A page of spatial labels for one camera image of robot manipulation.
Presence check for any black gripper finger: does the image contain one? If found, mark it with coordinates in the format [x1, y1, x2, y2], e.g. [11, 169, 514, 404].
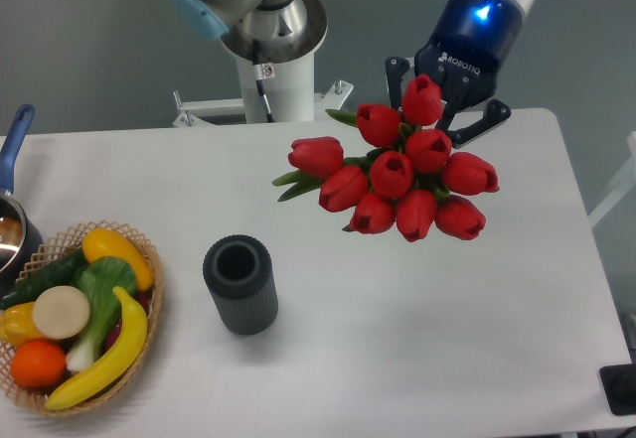
[385, 56, 411, 109]
[435, 98, 512, 148]

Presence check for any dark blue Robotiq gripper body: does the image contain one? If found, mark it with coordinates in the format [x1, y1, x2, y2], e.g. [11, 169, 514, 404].
[414, 0, 523, 108]

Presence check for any red tulip bouquet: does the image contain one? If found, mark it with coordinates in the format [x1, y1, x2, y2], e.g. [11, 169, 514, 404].
[272, 74, 500, 242]

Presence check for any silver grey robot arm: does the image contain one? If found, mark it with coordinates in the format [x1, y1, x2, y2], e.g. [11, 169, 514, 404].
[171, 0, 535, 147]

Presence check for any dark grey ribbed vase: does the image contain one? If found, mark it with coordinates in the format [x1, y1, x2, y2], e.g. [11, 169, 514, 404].
[202, 234, 278, 336]

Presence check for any black device at edge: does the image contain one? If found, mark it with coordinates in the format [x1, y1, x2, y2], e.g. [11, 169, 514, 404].
[599, 364, 636, 416]

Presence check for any yellow squash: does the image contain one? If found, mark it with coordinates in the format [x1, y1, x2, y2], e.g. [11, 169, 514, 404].
[81, 227, 154, 291]

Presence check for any green bok choy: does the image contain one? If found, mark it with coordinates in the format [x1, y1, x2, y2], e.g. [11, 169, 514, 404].
[67, 256, 137, 374]

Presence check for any green cucumber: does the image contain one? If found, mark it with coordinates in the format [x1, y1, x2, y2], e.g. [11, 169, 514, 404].
[1, 249, 87, 310]

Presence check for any yellow banana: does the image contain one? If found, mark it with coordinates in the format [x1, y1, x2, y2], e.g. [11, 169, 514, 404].
[44, 286, 148, 411]

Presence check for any beige round disc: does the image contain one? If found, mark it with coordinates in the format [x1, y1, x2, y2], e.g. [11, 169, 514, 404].
[32, 286, 90, 340]

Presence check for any woven wicker basket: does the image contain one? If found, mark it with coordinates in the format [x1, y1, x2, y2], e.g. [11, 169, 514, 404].
[1, 220, 164, 416]

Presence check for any yellow bell pepper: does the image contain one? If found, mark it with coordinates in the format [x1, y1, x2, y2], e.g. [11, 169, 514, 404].
[1, 302, 45, 347]

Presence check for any orange fruit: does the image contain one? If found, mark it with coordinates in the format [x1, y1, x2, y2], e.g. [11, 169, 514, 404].
[10, 340, 67, 388]

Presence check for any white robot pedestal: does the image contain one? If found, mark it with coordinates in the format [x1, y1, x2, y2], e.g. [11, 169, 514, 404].
[173, 53, 354, 127]

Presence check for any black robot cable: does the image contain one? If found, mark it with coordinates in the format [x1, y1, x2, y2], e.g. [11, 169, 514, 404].
[250, 40, 276, 124]

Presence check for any white frame at right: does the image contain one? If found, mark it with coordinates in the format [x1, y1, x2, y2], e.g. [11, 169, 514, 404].
[588, 131, 635, 228]

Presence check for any blue handled saucepan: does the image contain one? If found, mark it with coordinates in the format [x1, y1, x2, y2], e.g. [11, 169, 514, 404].
[1, 104, 43, 296]

